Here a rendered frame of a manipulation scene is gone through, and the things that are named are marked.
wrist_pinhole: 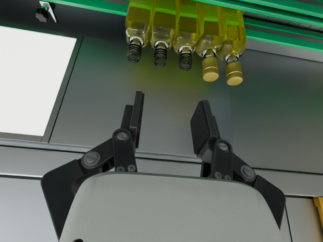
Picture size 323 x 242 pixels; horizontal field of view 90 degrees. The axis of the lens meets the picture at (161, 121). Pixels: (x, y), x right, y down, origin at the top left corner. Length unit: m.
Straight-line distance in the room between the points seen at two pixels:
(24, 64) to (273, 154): 0.76
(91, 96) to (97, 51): 0.16
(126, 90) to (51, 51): 0.25
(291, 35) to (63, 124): 0.72
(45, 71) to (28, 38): 0.13
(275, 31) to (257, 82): 0.16
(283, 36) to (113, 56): 0.53
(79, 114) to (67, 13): 0.40
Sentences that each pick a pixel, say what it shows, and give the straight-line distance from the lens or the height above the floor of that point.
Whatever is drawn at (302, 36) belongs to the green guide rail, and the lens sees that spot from 0.75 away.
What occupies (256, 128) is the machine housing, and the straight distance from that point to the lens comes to 0.59.
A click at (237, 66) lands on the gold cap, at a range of 0.42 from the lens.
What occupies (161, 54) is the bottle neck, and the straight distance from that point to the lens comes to 0.37.
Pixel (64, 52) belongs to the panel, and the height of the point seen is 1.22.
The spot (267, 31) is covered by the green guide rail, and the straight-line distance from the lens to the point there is 0.67.
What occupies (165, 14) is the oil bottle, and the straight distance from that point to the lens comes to 0.45.
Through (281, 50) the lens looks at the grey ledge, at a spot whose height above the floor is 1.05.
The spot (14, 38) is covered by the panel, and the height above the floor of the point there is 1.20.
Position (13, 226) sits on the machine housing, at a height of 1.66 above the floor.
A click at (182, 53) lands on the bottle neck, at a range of 0.40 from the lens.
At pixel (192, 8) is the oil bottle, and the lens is 0.49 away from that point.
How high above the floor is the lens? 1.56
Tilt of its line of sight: 21 degrees down
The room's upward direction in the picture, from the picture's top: 176 degrees counter-clockwise
